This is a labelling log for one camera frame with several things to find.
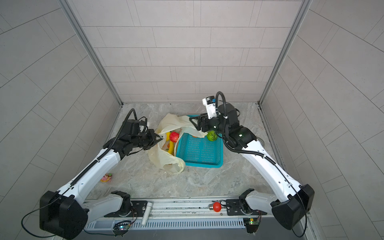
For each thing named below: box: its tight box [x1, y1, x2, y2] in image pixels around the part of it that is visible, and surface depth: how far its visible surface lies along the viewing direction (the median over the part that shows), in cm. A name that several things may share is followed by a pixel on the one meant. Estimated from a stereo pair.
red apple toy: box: [169, 131, 180, 143], surface depth 91 cm
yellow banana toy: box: [165, 132, 175, 154], surface depth 93 cm
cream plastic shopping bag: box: [148, 113, 208, 175], surface depth 73 cm
